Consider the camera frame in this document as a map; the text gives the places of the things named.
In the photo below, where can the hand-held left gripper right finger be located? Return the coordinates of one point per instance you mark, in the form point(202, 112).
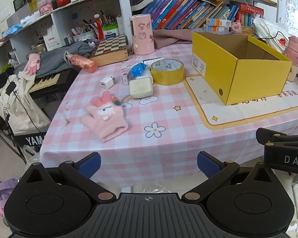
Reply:
point(208, 165)

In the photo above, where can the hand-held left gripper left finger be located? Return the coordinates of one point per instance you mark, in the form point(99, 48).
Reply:
point(90, 165)

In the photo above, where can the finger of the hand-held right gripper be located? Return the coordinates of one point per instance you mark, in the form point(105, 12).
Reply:
point(275, 138)

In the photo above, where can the pink knitted rabbit glove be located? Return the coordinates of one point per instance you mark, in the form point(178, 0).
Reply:
point(104, 119)

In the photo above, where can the white charger plug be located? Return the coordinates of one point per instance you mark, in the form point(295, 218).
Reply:
point(106, 82)

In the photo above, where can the yellow tape roll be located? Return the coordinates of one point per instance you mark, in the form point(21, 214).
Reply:
point(167, 75)

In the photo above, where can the yellow cardboard box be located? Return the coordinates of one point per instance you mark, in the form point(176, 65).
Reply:
point(213, 54)

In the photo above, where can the blue plastic bag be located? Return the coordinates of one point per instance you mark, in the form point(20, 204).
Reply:
point(137, 70)

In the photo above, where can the white yellow-edged desk mat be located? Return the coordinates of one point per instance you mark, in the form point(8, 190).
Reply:
point(238, 114)

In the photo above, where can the black instrument case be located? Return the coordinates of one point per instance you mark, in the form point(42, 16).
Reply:
point(32, 140)

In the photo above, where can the pink water bottle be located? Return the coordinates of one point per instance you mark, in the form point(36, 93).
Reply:
point(294, 54)

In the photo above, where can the white tote bag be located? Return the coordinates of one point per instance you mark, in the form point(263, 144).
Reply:
point(22, 104)

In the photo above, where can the black piano keyboard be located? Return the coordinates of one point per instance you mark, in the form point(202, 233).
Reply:
point(52, 81)

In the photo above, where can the purple backpack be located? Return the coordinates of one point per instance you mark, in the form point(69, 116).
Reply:
point(1, 195)

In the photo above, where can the small red white box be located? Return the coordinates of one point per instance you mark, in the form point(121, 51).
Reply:
point(125, 78)

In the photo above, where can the clear plastic bags pile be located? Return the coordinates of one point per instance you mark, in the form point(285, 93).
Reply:
point(268, 27)

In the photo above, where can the pink spray bottle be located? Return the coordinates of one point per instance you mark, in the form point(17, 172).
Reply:
point(83, 63)

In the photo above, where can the grey cloth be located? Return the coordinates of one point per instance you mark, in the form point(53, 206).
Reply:
point(57, 59)

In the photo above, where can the pink pig plush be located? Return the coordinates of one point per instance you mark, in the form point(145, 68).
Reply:
point(236, 27)

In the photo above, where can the wooden chessboard box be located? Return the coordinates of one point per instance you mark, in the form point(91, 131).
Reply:
point(111, 48)

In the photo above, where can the red book set box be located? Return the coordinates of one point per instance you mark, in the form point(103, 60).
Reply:
point(250, 12)

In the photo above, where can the orange white medicine box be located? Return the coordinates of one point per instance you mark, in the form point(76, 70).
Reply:
point(214, 28)
point(217, 21)

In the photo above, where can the white carton box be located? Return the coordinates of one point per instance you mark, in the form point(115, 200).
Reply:
point(53, 38)

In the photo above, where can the white green-lidded tub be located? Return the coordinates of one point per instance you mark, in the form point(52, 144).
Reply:
point(110, 32)

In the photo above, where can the pen holder with pens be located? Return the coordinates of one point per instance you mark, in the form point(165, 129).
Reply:
point(83, 31)

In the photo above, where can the purple cloth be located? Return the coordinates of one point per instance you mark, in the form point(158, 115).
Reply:
point(171, 36)

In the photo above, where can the pink cylindrical humidifier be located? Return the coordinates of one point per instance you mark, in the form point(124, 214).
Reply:
point(142, 33)

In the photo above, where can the white shelf unit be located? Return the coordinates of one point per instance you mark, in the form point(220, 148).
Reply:
point(64, 17)

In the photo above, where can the row of colourful books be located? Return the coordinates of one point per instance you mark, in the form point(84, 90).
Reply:
point(188, 12)

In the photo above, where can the pink patterned box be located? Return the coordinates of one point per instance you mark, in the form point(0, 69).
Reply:
point(44, 7)

